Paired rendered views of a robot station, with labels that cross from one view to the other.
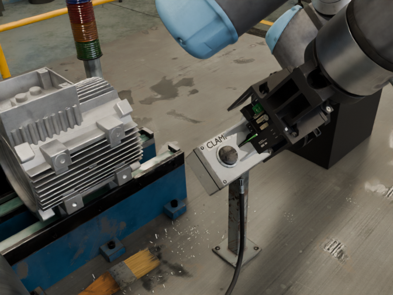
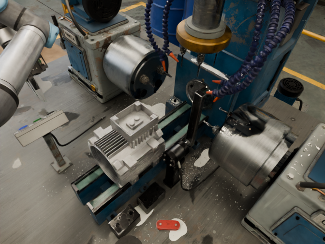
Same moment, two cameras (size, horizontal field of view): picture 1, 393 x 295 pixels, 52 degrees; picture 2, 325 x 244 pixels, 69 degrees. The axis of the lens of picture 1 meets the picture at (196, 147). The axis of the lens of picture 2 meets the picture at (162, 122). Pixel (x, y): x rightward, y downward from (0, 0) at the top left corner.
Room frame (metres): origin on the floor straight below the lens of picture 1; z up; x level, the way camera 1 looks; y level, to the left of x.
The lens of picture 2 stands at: (1.08, 0.29, 1.71)
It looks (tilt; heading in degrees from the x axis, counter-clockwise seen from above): 49 degrees down; 174
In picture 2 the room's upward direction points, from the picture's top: 4 degrees clockwise
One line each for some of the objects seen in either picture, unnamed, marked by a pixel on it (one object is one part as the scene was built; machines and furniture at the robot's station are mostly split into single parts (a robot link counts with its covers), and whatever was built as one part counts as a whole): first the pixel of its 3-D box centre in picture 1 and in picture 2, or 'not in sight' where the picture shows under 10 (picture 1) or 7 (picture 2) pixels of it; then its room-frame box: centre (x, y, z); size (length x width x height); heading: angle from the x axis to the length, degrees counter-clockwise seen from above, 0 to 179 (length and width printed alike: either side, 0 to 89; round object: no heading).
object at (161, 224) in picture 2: not in sight; (168, 225); (0.80, 0.37, 0.81); 0.09 x 0.03 x 0.02; 85
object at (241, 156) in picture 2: not in sight; (257, 149); (0.64, 0.68, 1.04); 0.41 x 0.25 x 0.25; 42
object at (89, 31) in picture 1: (84, 28); not in sight; (0.97, 0.26, 1.10); 0.06 x 0.06 x 0.04
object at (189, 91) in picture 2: not in sight; (199, 95); (0.33, 0.53, 1.01); 0.15 x 0.02 x 0.15; 42
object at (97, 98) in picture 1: (66, 145); (127, 147); (0.60, 0.23, 1.01); 0.20 x 0.19 x 0.19; 132
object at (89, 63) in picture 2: not in sight; (101, 51); (-0.05, 0.07, 0.99); 0.35 x 0.31 x 0.37; 42
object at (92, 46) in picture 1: (88, 47); not in sight; (0.97, 0.26, 1.05); 0.06 x 0.06 x 0.04
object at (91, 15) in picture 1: (80, 10); not in sight; (0.97, 0.26, 1.14); 0.06 x 0.06 x 0.04
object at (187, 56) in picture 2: not in sight; (206, 95); (0.29, 0.58, 0.97); 0.30 x 0.11 x 0.34; 42
